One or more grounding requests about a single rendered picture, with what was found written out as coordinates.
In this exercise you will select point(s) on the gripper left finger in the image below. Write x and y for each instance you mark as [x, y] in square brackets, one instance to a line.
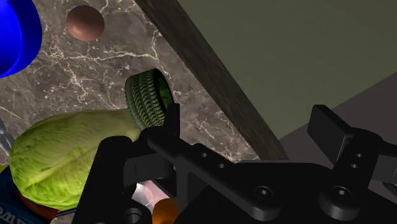
[198, 155]

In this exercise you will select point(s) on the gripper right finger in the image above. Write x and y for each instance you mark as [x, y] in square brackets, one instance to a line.
[330, 130]

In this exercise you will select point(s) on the pale pink round object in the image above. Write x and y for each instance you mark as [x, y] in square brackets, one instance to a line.
[152, 192]

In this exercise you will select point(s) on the orange round fruit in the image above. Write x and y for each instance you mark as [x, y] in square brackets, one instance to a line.
[165, 212]

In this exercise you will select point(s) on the green toy tyre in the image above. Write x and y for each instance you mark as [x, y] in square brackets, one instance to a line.
[144, 99]

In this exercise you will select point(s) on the green lettuce head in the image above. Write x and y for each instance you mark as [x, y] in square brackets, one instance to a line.
[62, 155]

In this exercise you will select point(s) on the red round object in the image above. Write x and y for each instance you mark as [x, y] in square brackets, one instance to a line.
[38, 210]

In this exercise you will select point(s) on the brown ball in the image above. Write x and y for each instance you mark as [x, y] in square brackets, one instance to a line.
[85, 22]

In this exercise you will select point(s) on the shiny grey object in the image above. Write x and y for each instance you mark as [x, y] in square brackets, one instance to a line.
[4, 139]

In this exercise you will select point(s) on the dark blue printed box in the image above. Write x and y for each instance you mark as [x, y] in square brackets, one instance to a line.
[9, 201]

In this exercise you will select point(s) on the blue round bowl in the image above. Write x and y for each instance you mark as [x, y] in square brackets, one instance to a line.
[15, 34]

